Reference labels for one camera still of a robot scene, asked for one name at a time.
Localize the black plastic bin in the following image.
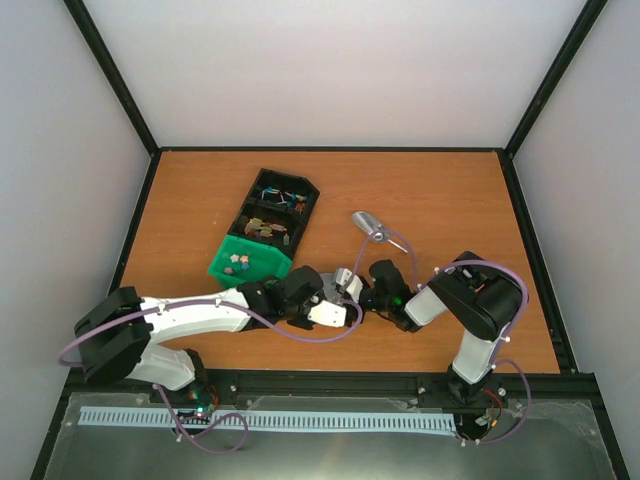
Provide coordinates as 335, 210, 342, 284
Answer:
228, 168, 320, 259

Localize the light blue cable duct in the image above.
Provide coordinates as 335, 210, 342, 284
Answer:
77, 406, 456, 436

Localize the metal scoop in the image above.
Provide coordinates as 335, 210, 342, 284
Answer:
351, 211, 408, 254

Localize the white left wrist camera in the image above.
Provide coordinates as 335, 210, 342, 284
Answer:
307, 300, 347, 328

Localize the silver jar lid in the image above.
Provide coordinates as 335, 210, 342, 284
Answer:
320, 273, 343, 304

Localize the green plastic bin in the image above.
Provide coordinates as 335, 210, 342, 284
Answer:
207, 235, 292, 289

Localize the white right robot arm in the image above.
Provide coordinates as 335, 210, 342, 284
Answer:
354, 251, 529, 405

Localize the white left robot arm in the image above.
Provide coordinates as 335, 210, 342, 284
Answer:
74, 266, 323, 403

